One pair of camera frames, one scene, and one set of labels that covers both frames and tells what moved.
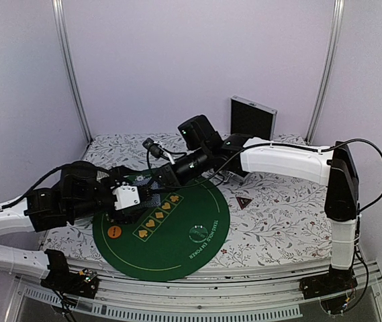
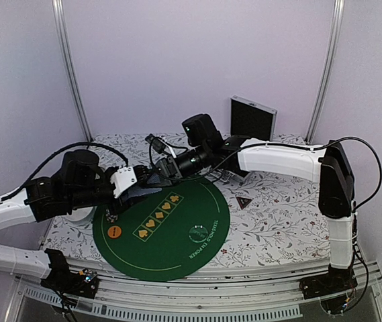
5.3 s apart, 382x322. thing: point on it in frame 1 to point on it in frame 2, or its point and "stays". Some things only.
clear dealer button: x=198 y=233 stays
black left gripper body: x=121 y=217 to x=119 y=206
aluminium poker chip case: x=252 y=119 stays
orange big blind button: x=114 y=231 stays
